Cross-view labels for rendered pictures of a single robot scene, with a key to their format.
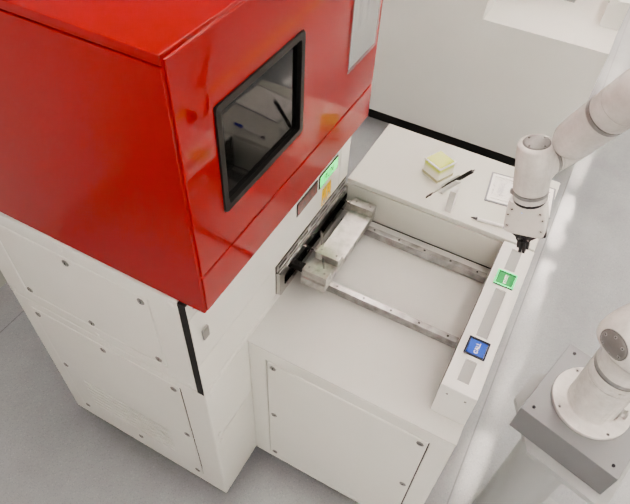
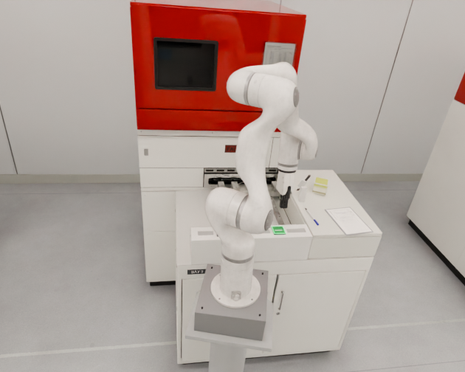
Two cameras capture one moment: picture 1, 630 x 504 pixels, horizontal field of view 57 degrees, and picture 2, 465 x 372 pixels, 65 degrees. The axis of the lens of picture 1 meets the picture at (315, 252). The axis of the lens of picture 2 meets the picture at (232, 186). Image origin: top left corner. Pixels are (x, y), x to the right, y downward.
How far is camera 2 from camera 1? 150 cm
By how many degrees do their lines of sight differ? 44
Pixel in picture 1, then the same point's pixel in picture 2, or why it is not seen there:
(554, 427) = (206, 278)
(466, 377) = (202, 234)
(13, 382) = not seen: hidden behind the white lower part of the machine
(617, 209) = not seen: outside the picture
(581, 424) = (215, 286)
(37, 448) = (128, 225)
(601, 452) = (207, 300)
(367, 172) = not seen: hidden behind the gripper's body
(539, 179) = (282, 150)
